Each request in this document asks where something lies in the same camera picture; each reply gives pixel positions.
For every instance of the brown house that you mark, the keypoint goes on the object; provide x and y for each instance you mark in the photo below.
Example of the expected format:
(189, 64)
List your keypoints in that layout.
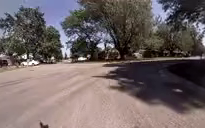
(112, 54)

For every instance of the white vehicle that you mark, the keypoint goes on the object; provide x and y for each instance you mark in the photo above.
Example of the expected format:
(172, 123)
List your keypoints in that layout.
(81, 59)

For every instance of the brownish grey asphalt road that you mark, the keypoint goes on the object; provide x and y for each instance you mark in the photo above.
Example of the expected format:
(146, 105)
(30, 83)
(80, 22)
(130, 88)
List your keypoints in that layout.
(73, 93)

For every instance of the large spreading tree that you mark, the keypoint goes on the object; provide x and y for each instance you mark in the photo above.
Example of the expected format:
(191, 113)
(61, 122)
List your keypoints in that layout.
(123, 23)

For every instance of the white car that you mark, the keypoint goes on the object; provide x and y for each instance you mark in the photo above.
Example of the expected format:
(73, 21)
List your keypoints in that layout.
(30, 62)

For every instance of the row of trees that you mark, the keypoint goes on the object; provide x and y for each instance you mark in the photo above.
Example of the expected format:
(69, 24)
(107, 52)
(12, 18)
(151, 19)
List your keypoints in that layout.
(178, 38)

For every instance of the robot's own part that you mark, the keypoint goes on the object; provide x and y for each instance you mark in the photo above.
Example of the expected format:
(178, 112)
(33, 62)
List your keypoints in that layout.
(43, 125)

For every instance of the broad green tree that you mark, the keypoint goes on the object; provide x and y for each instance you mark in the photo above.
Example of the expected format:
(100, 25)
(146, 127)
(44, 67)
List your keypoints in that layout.
(23, 30)

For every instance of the shaded grass verge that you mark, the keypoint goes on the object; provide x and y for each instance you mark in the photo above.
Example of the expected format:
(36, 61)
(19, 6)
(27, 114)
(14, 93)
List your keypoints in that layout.
(194, 71)

